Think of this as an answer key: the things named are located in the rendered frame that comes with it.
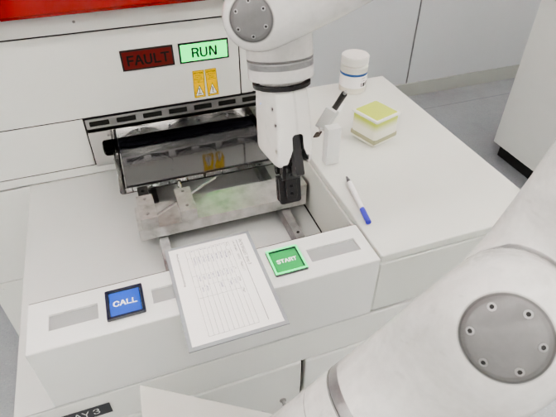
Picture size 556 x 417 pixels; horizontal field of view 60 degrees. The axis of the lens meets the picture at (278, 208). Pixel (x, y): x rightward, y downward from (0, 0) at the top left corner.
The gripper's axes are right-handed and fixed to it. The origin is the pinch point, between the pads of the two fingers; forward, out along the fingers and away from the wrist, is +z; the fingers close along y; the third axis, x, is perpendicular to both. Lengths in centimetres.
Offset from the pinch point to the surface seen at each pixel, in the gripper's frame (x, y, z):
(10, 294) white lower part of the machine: -62, -70, 51
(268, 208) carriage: 5.1, -29.9, 19.3
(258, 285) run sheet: -6.0, 0.0, 15.5
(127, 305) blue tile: -25.7, -2.5, 14.9
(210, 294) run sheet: -13.5, -0.5, 15.4
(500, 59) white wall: 240, -222, 51
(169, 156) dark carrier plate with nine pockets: -12, -51, 11
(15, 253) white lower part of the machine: -56, -67, 37
